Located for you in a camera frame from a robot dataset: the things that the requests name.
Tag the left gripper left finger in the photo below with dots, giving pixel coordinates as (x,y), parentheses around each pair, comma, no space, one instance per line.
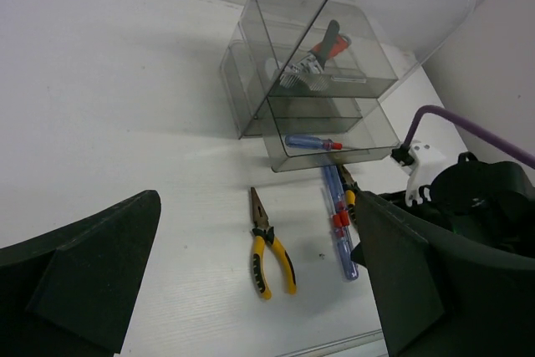
(72,291)

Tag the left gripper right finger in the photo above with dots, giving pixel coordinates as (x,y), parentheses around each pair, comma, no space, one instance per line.
(441,294)

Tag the red blue small screwdriver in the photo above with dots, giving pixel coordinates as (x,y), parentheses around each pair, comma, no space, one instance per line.
(340,205)

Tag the blue handle screwdriver long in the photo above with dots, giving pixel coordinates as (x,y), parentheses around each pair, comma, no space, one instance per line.
(349,267)

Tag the red clear screwdriver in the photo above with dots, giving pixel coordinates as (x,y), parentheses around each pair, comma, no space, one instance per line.
(309,142)

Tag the smoky bottom tray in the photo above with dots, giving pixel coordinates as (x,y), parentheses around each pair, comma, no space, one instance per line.
(373,134)

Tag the smoky tray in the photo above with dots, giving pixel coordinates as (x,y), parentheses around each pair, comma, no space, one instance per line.
(281,32)
(373,134)
(292,114)

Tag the red handle adjustable wrench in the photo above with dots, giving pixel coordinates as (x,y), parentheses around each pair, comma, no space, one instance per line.
(311,82)

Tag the black handle adjustable wrench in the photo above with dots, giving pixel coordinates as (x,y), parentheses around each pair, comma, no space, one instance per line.
(333,43)

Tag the clear acrylic box cover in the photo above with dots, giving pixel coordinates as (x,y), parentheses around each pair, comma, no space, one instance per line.
(409,31)

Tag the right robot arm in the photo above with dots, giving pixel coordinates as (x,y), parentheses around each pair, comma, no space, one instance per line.
(489,203)

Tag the smoky top tray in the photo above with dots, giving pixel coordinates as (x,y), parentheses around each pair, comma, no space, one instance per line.
(281,32)

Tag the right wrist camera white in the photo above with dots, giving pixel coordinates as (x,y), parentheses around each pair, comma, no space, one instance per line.
(422,163)

